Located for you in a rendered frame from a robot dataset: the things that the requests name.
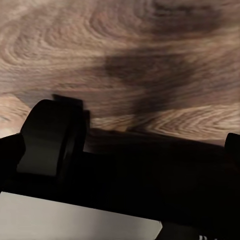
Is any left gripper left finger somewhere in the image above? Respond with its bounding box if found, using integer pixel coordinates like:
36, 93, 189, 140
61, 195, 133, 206
0, 132, 26, 193

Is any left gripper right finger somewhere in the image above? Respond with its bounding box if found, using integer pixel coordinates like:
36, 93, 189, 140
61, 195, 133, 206
224, 133, 240, 173

